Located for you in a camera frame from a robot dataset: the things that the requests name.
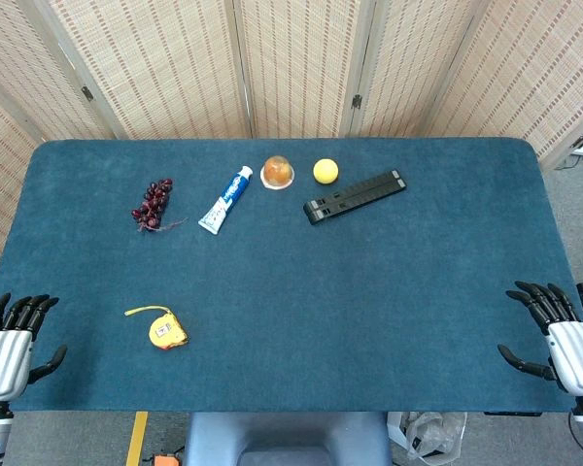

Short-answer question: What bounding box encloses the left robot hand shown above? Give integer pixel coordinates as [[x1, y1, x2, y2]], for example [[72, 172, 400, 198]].
[[0, 292, 68, 404]]

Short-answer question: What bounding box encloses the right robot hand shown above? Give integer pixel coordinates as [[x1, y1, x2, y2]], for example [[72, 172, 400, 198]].
[[497, 280, 583, 397]]

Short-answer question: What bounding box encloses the yellow tape measure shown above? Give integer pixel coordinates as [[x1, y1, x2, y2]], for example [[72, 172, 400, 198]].
[[123, 305, 189, 350]]

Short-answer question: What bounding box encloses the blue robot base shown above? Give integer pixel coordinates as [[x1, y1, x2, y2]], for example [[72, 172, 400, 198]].
[[183, 411, 393, 466]]

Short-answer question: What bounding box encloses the clear plastic bag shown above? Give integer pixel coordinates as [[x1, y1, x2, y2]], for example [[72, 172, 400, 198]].
[[401, 411, 468, 460]]

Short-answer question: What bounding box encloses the dark red grape bunch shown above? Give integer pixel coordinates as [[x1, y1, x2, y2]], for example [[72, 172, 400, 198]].
[[130, 178, 189, 233]]

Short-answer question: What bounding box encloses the blue white toothpaste tube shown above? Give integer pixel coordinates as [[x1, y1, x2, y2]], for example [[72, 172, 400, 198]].
[[197, 165, 255, 236]]

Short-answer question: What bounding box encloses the black remote-like bar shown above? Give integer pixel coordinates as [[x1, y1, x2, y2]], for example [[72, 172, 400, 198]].
[[302, 169, 407, 226]]

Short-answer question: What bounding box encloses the blue table mat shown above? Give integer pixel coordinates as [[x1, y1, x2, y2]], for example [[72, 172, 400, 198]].
[[0, 138, 578, 414]]

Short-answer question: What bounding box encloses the yellow ball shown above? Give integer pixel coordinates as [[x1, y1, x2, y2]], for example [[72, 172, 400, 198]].
[[312, 158, 340, 185]]

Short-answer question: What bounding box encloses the orange jelly cup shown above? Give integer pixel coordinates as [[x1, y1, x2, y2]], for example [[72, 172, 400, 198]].
[[259, 154, 295, 191]]

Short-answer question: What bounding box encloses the bamboo folding screen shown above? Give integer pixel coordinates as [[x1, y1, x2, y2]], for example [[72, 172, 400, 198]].
[[0, 0, 583, 256]]

